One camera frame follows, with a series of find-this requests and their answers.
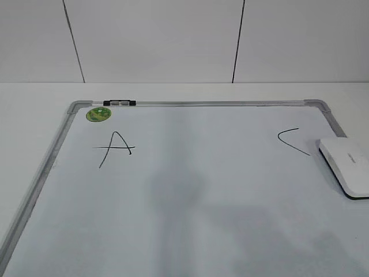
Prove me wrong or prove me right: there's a green round magnet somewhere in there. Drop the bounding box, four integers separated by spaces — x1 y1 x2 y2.
86 107 112 122

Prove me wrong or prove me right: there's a white board with aluminium frame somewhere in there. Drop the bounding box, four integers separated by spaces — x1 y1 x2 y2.
1 100 368 276

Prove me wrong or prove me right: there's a white rectangular whiteboard eraser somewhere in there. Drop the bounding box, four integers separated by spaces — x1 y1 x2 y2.
319 137 368 199

